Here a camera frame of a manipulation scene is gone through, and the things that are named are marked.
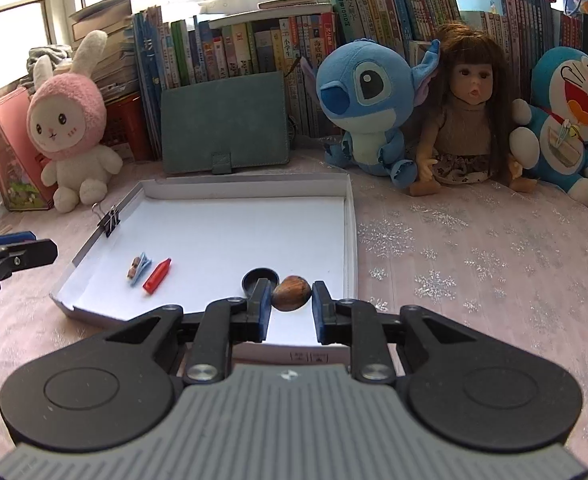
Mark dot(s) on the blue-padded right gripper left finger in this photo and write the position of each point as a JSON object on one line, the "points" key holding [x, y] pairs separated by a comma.
{"points": [[225, 323]]}

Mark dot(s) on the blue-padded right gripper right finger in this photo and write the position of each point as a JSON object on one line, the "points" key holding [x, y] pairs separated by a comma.
{"points": [[357, 324]]}

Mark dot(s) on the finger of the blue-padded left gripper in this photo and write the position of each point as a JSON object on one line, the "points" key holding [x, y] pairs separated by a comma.
{"points": [[27, 255], [17, 238]]}

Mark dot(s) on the black round cup lid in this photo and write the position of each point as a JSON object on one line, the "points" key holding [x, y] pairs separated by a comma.
{"points": [[253, 276]]}

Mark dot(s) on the brown walnut front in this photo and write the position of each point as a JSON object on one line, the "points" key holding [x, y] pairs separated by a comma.
{"points": [[291, 294]]}

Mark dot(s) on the pink house-shaped box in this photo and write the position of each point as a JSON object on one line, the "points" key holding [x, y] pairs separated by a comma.
{"points": [[20, 162]]}

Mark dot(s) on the white cardboard tray box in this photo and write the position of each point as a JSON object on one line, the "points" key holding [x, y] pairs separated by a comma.
{"points": [[215, 229]]}

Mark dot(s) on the small black binder clip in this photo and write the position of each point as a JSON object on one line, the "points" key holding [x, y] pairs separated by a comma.
{"points": [[108, 218]]}

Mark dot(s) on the pink bunny plush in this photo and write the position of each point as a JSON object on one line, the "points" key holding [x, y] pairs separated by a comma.
{"points": [[66, 120]]}

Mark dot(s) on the green notebook case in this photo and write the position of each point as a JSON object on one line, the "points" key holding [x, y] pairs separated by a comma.
{"points": [[225, 125]]}

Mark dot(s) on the brown-haired doll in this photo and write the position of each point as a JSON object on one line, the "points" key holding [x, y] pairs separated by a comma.
{"points": [[465, 129]]}

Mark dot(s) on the blue Stitch plush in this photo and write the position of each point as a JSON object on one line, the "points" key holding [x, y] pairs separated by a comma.
{"points": [[369, 91]]}

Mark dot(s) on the blue Doraemon plush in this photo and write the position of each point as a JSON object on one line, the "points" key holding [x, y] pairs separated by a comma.
{"points": [[550, 136]]}

